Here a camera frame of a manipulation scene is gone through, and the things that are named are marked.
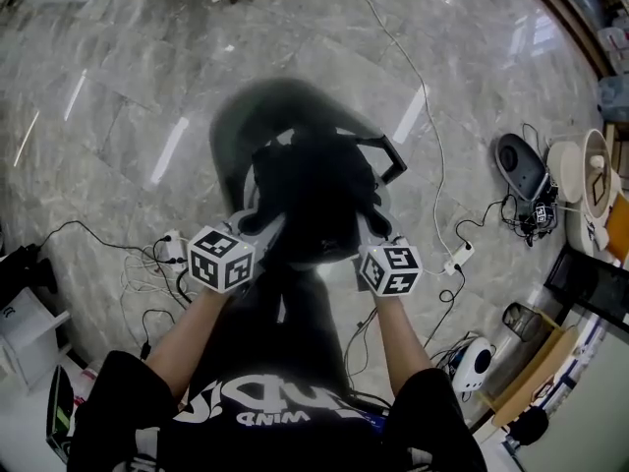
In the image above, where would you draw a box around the black rectangular tray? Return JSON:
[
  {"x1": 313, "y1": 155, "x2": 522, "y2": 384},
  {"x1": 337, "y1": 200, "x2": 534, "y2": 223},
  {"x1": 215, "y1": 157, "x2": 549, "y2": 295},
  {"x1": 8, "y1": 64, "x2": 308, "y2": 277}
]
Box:
[{"x1": 543, "y1": 243, "x2": 629, "y2": 325}]

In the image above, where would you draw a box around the black bundled object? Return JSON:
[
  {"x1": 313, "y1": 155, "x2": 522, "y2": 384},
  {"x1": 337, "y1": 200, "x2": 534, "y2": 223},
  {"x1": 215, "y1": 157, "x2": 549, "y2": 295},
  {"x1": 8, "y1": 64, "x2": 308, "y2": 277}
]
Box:
[{"x1": 0, "y1": 242, "x2": 59, "y2": 310}]

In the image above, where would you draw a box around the black cable with adapter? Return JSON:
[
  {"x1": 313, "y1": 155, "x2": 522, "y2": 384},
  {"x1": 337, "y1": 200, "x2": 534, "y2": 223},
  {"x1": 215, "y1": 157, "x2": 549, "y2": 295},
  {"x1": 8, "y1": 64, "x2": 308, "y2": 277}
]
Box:
[{"x1": 139, "y1": 307, "x2": 179, "y2": 362}]

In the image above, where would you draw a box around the blue box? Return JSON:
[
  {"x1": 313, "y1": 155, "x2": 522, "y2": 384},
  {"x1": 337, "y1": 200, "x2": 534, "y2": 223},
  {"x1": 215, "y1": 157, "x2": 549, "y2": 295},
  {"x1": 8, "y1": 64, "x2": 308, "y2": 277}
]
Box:
[{"x1": 359, "y1": 407, "x2": 390, "y2": 436}]

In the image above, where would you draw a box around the black power cable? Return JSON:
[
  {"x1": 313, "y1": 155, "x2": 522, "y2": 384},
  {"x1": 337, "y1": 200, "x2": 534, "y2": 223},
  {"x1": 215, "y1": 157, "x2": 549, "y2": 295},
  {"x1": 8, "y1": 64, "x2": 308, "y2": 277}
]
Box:
[{"x1": 453, "y1": 195, "x2": 518, "y2": 256}]

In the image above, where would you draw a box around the person's black printed T-shirt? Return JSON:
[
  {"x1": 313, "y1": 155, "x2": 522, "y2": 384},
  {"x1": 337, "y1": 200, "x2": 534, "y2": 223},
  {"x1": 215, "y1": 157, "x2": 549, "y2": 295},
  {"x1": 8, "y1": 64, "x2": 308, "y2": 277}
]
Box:
[{"x1": 66, "y1": 262, "x2": 488, "y2": 472}]

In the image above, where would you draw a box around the person's left forearm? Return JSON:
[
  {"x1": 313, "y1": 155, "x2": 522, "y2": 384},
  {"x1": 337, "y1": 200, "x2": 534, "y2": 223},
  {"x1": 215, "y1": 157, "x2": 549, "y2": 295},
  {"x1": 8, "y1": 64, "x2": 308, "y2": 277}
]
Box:
[{"x1": 145, "y1": 286, "x2": 233, "y2": 396}]

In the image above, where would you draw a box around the blue plastic bag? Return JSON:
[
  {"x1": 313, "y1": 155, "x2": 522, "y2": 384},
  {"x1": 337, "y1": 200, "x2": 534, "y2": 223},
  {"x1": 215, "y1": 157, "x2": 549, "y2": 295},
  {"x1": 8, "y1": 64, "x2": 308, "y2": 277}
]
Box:
[{"x1": 596, "y1": 73, "x2": 629, "y2": 125}]

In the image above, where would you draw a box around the bundle of black cables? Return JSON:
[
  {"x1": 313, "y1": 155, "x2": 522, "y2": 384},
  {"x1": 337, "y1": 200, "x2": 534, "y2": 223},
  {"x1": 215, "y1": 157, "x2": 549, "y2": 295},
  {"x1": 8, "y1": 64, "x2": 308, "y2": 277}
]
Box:
[{"x1": 342, "y1": 306, "x2": 394, "y2": 410}]

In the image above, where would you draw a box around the black looped cable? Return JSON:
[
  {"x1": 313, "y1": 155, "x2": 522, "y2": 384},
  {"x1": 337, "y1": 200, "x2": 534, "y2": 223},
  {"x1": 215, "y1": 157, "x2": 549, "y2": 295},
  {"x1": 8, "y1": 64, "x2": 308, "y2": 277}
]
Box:
[{"x1": 421, "y1": 263, "x2": 467, "y2": 349}]

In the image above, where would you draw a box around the long white cable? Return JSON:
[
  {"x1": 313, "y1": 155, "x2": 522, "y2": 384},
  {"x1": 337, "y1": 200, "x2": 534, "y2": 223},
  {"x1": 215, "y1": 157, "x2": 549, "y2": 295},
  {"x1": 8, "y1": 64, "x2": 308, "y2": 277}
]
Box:
[{"x1": 337, "y1": 0, "x2": 474, "y2": 261}]

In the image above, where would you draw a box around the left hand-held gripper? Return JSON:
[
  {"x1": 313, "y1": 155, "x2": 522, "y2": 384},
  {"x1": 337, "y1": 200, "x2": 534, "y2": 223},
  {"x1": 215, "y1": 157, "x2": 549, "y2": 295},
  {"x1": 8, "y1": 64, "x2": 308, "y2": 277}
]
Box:
[{"x1": 187, "y1": 208, "x2": 290, "y2": 300}]

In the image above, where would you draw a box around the black round object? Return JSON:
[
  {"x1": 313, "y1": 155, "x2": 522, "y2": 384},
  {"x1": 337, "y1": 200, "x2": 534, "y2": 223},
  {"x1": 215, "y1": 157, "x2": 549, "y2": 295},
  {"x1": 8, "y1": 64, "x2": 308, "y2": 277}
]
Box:
[{"x1": 504, "y1": 404, "x2": 550, "y2": 447}]

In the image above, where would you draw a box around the coiled white cable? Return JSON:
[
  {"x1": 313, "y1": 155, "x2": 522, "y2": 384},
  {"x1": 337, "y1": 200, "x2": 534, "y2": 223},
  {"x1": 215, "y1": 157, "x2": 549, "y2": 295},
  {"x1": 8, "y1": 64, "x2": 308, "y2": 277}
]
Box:
[{"x1": 119, "y1": 246, "x2": 194, "y2": 336}]

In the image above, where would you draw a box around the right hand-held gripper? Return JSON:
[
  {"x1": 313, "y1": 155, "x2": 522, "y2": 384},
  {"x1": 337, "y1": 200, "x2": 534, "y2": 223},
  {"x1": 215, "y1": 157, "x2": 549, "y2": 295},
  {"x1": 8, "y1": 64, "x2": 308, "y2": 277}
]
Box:
[{"x1": 356, "y1": 207, "x2": 425, "y2": 297}]

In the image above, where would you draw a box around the white round device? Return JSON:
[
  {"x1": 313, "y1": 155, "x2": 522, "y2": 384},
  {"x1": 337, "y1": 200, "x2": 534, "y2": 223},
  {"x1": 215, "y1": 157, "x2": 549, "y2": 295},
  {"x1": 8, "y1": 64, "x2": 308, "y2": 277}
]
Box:
[{"x1": 450, "y1": 336, "x2": 496, "y2": 393}]

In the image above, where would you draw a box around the person's right forearm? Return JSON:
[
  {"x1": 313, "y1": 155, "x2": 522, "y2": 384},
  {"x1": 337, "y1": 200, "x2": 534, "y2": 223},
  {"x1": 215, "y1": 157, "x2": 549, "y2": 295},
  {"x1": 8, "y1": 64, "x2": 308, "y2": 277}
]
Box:
[{"x1": 372, "y1": 290, "x2": 429, "y2": 398}]

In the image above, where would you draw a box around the black bag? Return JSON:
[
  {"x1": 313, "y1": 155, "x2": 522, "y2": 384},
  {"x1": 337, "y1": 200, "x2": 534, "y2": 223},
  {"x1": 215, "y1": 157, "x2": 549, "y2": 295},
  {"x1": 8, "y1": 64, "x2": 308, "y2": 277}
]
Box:
[{"x1": 249, "y1": 126, "x2": 383, "y2": 266}]

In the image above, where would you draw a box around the grey oval appliance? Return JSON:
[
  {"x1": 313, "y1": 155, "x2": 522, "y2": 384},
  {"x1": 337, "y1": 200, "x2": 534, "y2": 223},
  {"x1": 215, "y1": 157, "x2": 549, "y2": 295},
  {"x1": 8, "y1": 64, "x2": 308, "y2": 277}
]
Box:
[{"x1": 494, "y1": 132, "x2": 550, "y2": 202}]

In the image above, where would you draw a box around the beige round appliance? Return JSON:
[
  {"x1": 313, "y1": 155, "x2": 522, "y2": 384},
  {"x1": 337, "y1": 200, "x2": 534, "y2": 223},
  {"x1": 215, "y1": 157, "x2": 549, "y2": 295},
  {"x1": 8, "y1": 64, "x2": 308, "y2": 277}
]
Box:
[{"x1": 546, "y1": 127, "x2": 624, "y2": 266}]

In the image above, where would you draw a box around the thin black cable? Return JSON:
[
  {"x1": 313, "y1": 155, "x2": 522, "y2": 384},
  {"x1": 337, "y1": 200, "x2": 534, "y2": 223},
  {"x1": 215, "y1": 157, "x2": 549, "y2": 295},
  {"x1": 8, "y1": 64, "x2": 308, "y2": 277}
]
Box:
[{"x1": 37, "y1": 219, "x2": 164, "y2": 265}]

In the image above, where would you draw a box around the white box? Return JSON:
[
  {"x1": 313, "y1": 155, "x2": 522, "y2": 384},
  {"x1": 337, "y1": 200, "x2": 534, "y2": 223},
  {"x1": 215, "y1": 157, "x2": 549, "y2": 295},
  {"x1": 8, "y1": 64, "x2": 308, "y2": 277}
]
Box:
[{"x1": 0, "y1": 286, "x2": 72, "y2": 390}]

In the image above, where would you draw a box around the open cardboard box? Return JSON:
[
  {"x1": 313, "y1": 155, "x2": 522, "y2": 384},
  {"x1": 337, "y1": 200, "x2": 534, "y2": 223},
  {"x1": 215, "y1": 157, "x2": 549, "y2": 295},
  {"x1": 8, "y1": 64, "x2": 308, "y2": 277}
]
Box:
[{"x1": 477, "y1": 306, "x2": 582, "y2": 429}]

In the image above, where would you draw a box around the wooden shelf unit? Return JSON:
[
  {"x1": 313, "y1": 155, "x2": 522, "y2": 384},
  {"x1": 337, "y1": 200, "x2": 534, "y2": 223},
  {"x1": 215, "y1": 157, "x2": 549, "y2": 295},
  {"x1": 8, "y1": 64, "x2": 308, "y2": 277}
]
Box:
[{"x1": 522, "y1": 0, "x2": 629, "y2": 79}]

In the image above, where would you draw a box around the black box with green stripe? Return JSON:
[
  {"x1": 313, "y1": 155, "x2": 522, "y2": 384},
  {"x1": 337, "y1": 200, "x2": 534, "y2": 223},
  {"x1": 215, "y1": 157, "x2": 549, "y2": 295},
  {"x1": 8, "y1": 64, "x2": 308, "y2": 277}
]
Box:
[{"x1": 45, "y1": 363, "x2": 76, "y2": 465}]

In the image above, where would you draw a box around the white power strip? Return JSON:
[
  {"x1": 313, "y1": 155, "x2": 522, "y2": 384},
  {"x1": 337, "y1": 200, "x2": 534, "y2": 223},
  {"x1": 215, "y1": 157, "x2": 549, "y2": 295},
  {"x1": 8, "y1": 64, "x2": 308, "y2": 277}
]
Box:
[
  {"x1": 160, "y1": 230, "x2": 192, "y2": 270},
  {"x1": 441, "y1": 242, "x2": 476, "y2": 275}
]

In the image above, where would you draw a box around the orange flat object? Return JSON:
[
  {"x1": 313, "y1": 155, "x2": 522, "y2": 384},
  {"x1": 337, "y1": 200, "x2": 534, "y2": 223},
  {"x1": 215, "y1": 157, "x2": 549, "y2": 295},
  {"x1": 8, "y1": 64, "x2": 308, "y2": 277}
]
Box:
[{"x1": 604, "y1": 193, "x2": 629, "y2": 266}]

